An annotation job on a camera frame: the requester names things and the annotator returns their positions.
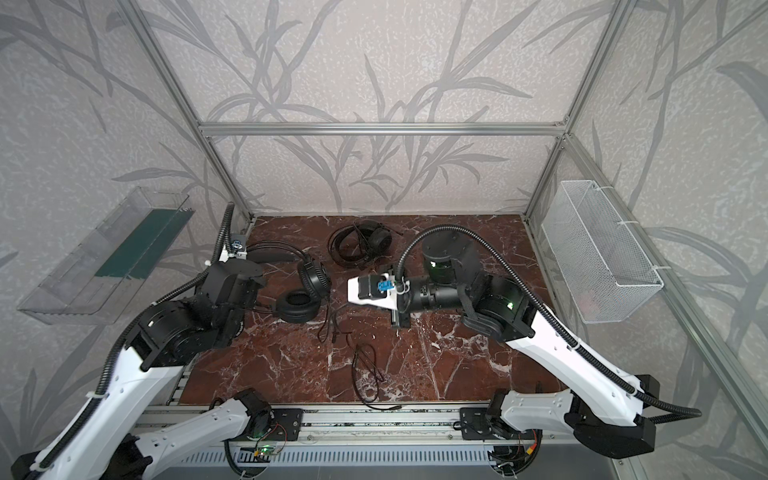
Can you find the black headphones with cable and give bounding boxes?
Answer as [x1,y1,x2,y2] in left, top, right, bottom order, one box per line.
[326,219,402,269]
[246,240,403,412]

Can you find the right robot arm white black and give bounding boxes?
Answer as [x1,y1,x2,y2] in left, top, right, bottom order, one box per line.
[382,224,703,459]

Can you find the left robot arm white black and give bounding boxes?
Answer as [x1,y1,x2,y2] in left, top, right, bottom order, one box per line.
[11,204,273,479]

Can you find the green mat in bin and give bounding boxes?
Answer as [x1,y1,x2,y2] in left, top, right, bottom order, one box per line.
[95,208,194,280]

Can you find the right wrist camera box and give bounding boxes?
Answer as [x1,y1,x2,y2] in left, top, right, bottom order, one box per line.
[347,273,398,311]

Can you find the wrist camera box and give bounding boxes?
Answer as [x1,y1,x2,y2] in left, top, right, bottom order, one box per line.
[347,273,398,311]
[219,239,247,262]

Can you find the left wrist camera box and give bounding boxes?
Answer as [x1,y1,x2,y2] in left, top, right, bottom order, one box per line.
[219,239,247,262]

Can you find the clear plastic wall bin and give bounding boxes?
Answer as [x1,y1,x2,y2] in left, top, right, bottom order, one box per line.
[17,187,195,325]

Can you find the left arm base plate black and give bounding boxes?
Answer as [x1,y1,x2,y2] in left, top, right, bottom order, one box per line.
[251,408,304,442]

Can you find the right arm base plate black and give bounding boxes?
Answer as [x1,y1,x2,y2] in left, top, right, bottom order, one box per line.
[453,407,498,441]

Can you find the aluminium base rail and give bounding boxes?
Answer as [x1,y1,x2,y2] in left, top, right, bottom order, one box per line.
[122,403,631,448]

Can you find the aluminium frame crossbar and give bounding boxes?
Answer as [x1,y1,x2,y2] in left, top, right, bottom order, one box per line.
[199,122,565,137]

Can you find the white wire mesh basket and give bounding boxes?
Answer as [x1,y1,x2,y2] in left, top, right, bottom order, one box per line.
[542,180,664,324]

